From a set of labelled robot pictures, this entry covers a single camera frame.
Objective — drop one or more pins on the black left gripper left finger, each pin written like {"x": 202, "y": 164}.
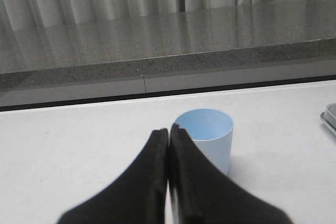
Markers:
{"x": 136, "y": 196}

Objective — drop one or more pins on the light blue plastic cup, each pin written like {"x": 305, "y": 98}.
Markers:
{"x": 212, "y": 132}

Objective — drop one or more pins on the silver electronic kitchen scale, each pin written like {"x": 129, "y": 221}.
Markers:
{"x": 328, "y": 117}

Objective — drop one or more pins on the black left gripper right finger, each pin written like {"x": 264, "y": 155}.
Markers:
{"x": 200, "y": 193}

